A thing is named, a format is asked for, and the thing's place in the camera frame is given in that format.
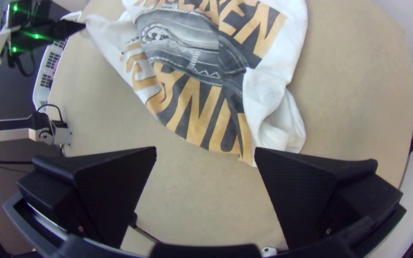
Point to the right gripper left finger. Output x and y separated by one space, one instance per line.
99 193

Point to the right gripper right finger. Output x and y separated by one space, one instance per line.
310 193

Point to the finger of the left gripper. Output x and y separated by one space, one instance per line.
68 28

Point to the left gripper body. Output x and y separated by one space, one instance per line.
39 34

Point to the white printed t-shirt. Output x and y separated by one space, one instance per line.
199 71

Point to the white laundry basket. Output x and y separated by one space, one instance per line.
50 64

